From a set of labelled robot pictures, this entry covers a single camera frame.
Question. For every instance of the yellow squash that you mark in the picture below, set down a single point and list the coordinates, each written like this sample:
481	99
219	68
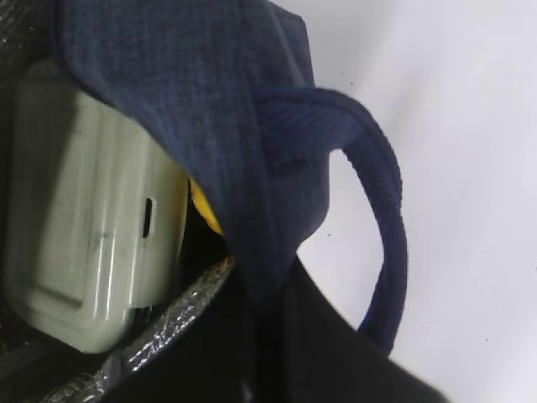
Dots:
203	207

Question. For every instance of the green lidded glass food container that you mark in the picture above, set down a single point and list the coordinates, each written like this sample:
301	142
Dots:
96	215

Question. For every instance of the dark blue insulated lunch bag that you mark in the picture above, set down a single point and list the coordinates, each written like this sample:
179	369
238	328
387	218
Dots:
226	89

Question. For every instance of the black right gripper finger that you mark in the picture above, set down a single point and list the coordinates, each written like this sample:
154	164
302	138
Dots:
299	349

